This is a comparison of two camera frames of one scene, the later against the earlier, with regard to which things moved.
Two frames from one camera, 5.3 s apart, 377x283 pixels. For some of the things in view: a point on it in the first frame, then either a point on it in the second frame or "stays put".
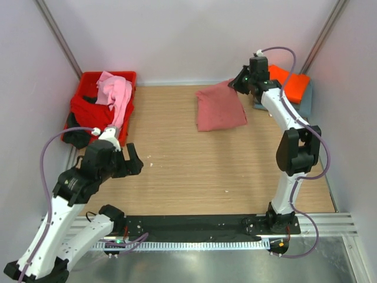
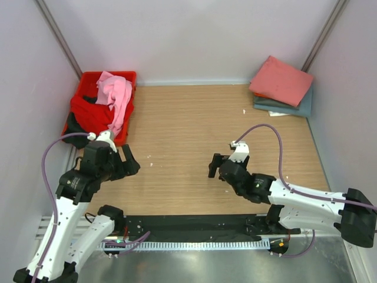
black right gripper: (236, 84) to (217, 160)
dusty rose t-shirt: (219, 107) to (278, 81)
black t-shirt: (79, 139) stays put
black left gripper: (131, 167) stays put
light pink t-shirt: (115, 91) stays put
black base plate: (188, 228) stays put
